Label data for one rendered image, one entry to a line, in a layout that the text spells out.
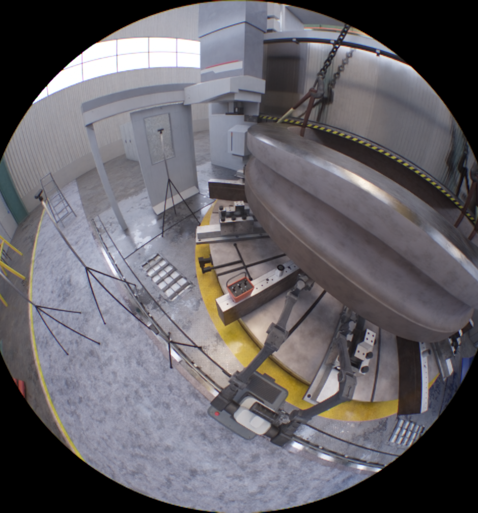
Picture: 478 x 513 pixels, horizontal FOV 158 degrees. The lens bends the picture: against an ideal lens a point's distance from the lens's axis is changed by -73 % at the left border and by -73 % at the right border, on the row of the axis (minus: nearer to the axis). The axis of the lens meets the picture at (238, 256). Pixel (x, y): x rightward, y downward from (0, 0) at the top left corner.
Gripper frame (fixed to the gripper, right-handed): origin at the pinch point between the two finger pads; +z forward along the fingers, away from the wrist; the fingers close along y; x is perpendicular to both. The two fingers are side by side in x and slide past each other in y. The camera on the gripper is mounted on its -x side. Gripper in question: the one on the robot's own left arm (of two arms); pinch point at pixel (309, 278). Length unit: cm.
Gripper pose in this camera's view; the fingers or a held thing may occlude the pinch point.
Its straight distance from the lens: 137.7
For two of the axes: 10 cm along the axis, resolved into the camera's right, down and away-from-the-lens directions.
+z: 7.8, -4.5, 4.2
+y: -6.2, -5.9, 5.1
